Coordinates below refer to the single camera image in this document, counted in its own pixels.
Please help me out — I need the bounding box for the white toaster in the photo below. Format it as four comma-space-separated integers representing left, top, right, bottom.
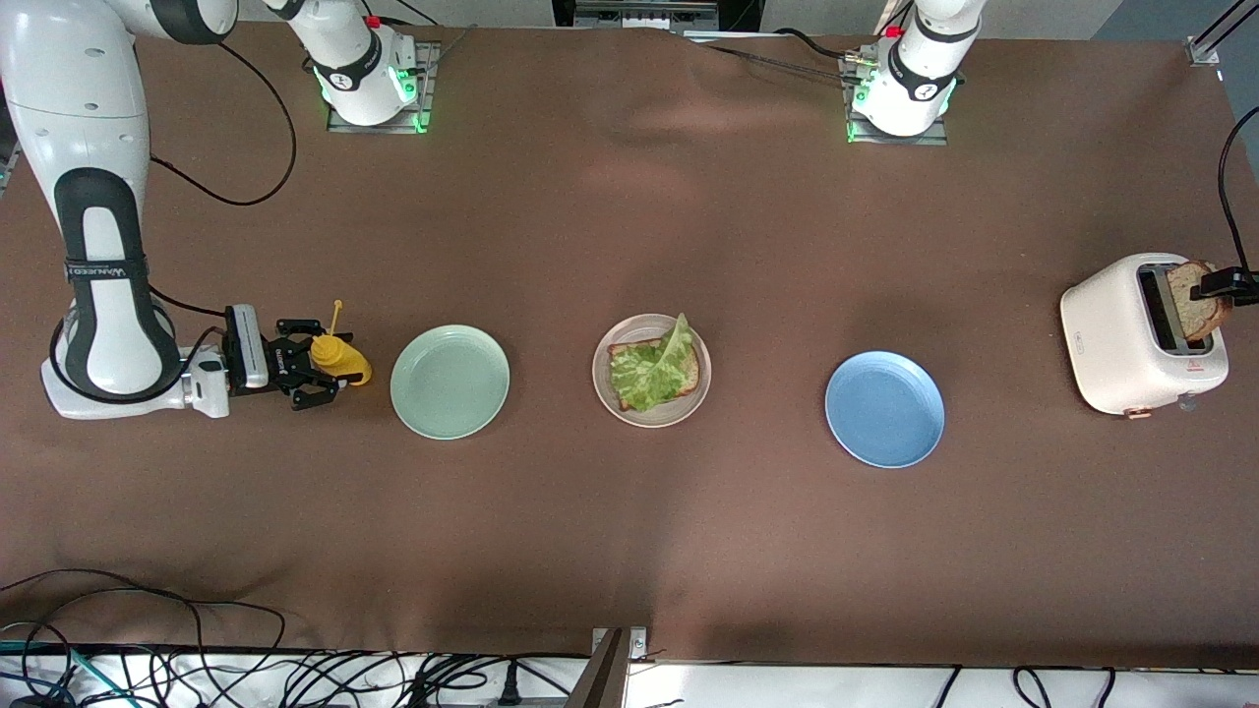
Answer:
1060, 253, 1230, 418

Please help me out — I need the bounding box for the aluminium frame rail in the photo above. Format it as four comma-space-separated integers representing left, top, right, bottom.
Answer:
1185, 0, 1259, 70

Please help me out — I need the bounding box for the black cable loop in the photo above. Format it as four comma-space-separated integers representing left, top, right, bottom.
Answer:
0, 568, 286, 679

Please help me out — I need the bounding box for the teal cable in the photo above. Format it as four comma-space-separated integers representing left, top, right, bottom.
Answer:
0, 639, 134, 707

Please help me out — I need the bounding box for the black base cable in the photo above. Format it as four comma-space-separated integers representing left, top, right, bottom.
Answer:
684, 28, 871, 82

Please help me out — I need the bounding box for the yellow squeeze bottle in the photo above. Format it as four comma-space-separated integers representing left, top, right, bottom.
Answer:
310, 300, 374, 387

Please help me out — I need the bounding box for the metal camera post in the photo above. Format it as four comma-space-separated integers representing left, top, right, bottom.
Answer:
566, 626, 650, 708

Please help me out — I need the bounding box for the blue plate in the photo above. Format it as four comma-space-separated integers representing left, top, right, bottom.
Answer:
824, 351, 946, 470

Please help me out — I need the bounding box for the beige plate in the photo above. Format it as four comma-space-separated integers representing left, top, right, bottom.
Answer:
591, 314, 712, 430

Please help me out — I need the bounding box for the brown table cloth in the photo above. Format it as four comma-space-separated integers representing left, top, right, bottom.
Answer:
0, 18, 1259, 672

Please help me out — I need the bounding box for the brown bread slice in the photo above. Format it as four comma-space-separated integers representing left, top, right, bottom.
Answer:
607, 337, 701, 412
1166, 260, 1233, 343

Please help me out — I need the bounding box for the green lettuce leaf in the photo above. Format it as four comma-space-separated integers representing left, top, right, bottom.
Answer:
608, 312, 695, 414

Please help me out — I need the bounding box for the grey power strip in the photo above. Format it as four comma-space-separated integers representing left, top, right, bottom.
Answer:
573, 0, 721, 30

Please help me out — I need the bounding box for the mint green plate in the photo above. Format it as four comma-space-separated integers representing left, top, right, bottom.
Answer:
390, 324, 511, 441

